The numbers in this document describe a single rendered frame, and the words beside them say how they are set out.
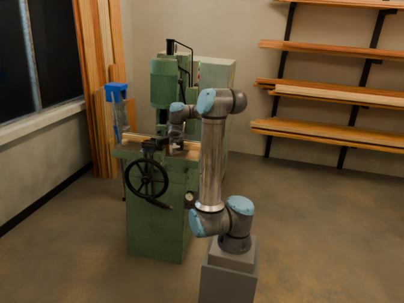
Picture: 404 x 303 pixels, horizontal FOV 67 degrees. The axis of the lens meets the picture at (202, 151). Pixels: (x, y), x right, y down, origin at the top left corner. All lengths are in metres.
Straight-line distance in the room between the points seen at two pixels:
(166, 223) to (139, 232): 0.25
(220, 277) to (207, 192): 0.51
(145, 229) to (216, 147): 1.18
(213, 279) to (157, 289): 0.67
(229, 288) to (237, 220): 0.41
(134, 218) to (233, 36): 2.75
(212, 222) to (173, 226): 0.82
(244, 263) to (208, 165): 0.57
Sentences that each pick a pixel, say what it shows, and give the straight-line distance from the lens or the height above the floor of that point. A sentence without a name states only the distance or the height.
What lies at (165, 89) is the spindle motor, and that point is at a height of 1.33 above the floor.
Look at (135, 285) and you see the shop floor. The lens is 2.39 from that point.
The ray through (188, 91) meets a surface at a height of 1.28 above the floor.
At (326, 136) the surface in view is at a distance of 3.95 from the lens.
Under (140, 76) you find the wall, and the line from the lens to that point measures 4.64.
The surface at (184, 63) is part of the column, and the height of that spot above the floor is 1.47.
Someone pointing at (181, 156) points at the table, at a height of 0.90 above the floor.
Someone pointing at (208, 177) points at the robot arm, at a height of 1.07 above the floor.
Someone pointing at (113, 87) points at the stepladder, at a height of 1.15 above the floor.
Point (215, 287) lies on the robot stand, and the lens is 1.82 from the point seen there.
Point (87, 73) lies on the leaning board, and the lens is 3.38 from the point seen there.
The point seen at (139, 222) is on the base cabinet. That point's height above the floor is 0.33.
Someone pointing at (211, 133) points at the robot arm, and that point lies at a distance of 1.38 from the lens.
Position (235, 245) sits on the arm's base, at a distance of 1.69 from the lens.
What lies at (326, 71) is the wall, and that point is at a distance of 4.27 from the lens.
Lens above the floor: 1.75
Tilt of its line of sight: 23 degrees down
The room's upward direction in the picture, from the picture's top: 4 degrees clockwise
